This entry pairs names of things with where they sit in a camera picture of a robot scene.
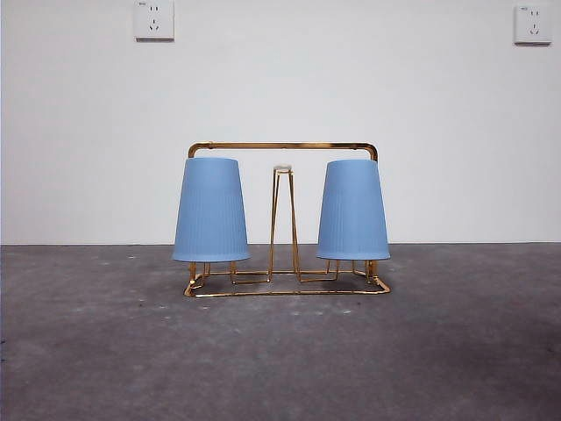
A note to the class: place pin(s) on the white wall socket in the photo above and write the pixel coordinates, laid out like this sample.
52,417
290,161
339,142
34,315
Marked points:
533,24
154,19

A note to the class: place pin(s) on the blue ribbed plastic cup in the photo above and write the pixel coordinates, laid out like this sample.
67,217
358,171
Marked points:
352,215
211,215

